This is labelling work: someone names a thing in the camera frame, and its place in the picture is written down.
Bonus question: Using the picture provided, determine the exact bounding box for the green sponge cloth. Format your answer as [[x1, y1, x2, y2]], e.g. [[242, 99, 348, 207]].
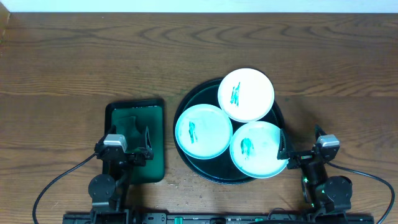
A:
[[113, 116, 142, 153]]

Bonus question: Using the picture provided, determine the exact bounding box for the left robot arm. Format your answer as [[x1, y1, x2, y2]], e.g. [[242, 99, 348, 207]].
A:
[[88, 126, 154, 224]]

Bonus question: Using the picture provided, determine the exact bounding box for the round black tray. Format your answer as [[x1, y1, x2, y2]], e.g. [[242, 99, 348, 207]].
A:
[[172, 77, 285, 185]]

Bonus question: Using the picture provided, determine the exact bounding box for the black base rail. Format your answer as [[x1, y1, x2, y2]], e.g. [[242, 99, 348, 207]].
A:
[[62, 211, 375, 224]]

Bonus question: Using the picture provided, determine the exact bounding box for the green rectangular tray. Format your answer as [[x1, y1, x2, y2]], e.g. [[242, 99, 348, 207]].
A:
[[104, 99, 165, 184]]

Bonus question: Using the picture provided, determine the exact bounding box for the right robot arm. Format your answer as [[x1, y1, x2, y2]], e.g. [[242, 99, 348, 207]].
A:
[[277, 125, 353, 222]]

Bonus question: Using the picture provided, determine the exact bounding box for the white plate top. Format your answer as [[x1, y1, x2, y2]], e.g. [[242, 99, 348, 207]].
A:
[[217, 68, 275, 123]]

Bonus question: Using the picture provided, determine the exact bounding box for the white plate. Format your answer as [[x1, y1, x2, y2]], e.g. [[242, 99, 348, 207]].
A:
[[175, 104, 233, 160], [229, 121, 287, 179], [217, 68, 275, 123]]

